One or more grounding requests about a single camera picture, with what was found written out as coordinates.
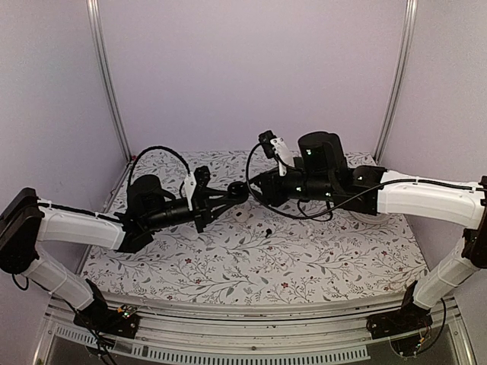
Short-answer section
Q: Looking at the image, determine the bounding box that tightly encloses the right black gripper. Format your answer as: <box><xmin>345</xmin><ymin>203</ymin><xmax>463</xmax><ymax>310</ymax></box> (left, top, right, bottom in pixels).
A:
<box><xmin>243</xmin><ymin>167</ymin><xmax>336</xmax><ymax>208</ymax></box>

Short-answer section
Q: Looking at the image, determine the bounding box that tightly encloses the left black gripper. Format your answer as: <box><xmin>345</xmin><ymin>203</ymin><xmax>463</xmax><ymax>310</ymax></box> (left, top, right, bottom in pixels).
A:
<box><xmin>145</xmin><ymin>189</ymin><xmax>237</xmax><ymax>233</ymax></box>

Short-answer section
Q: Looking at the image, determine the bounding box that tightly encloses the black earbud charging case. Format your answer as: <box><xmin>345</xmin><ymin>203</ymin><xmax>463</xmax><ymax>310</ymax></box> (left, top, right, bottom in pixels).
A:
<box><xmin>228</xmin><ymin>182</ymin><xmax>249</xmax><ymax>204</ymax></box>

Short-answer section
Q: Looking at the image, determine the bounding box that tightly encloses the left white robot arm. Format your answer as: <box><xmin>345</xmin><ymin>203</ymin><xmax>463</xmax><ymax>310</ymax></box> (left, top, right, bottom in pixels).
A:
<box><xmin>1</xmin><ymin>169</ymin><xmax>249</xmax><ymax>339</ymax></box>

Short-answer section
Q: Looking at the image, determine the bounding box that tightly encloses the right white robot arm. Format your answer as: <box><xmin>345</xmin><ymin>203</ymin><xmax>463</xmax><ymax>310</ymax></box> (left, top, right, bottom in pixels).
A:
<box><xmin>247</xmin><ymin>131</ymin><xmax>486</xmax><ymax>339</ymax></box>

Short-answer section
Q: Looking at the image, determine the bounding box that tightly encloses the open white charging case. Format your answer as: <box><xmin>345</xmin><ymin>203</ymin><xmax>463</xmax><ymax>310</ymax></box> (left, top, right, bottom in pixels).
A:
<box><xmin>232</xmin><ymin>209</ymin><xmax>249</xmax><ymax>223</ymax></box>

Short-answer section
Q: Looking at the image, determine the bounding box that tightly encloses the closed white charging case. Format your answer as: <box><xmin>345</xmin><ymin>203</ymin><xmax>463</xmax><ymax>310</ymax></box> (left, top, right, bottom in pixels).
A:
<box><xmin>180</xmin><ymin>227</ymin><xmax>199</xmax><ymax>240</ymax></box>

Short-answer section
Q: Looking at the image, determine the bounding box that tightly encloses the floral patterned table mat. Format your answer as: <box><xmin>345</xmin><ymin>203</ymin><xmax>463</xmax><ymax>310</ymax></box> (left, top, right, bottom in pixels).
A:
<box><xmin>81</xmin><ymin>150</ymin><xmax>430</xmax><ymax>306</ymax></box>

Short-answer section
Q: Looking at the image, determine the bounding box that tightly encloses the striped ceramic saucer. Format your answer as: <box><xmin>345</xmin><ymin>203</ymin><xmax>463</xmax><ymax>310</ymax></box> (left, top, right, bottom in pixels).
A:
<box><xmin>350</xmin><ymin>211</ymin><xmax>390</xmax><ymax>225</ymax></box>

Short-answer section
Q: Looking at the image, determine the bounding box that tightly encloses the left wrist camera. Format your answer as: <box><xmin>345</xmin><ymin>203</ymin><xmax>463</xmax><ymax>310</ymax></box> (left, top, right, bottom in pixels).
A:
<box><xmin>182</xmin><ymin>166</ymin><xmax>211</xmax><ymax>203</ymax></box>

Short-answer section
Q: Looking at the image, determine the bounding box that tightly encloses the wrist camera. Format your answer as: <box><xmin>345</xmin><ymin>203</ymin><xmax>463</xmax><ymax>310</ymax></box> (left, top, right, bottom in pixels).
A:
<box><xmin>258</xmin><ymin>130</ymin><xmax>294</xmax><ymax>176</ymax></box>
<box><xmin>182</xmin><ymin>166</ymin><xmax>211</xmax><ymax>203</ymax></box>

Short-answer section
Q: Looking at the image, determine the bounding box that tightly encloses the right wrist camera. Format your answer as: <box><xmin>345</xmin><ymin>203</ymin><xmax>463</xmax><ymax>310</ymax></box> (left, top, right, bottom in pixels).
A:
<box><xmin>258</xmin><ymin>130</ymin><xmax>294</xmax><ymax>176</ymax></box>

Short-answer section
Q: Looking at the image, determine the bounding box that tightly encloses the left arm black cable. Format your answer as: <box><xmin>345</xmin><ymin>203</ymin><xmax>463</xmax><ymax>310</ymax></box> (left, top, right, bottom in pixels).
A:
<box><xmin>127</xmin><ymin>144</ymin><xmax>193</xmax><ymax>191</ymax></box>

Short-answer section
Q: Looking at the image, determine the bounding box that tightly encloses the front aluminium rail base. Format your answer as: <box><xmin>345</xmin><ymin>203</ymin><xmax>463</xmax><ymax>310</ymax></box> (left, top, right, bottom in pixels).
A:
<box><xmin>33</xmin><ymin>294</ymin><xmax>480</xmax><ymax>364</ymax></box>

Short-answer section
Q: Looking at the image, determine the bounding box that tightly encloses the left aluminium frame post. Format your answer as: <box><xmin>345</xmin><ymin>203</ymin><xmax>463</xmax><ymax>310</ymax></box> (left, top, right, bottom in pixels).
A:
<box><xmin>86</xmin><ymin>0</ymin><xmax>132</xmax><ymax>163</ymax></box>

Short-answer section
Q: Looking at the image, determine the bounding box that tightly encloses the aluminium frame post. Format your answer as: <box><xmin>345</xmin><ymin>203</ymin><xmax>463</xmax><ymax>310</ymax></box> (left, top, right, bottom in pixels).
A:
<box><xmin>86</xmin><ymin>0</ymin><xmax>132</xmax><ymax>163</ymax></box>
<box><xmin>373</xmin><ymin>0</ymin><xmax>418</xmax><ymax>163</ymax></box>

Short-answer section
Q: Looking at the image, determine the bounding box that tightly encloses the right aluminium frame post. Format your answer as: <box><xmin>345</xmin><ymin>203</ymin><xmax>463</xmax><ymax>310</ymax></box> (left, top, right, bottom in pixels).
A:
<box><xmin>373</xmin><ymin>0</ymin><xmax>418</xmax><ymax>163</ymax></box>

